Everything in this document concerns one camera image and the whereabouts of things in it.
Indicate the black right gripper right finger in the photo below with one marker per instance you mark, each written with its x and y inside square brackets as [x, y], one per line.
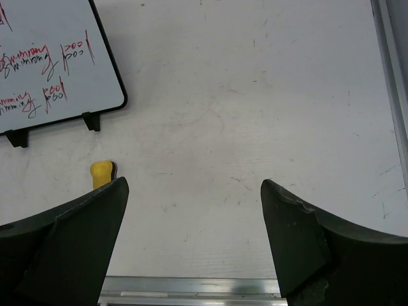
[322, 259]

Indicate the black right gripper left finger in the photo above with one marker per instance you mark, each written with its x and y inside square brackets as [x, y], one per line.
[61, 256]

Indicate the yellow bone-shaped eraser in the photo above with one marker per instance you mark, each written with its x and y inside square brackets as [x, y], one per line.
[102, 173]

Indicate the small black-framed whiteboard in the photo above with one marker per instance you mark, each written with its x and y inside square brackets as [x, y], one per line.
[56, 64]

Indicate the aluminium table frame rail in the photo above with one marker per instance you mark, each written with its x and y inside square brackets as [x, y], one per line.
[222, 96]

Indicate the black wire whiteboard stand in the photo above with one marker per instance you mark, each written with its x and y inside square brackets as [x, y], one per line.
[20, 138]

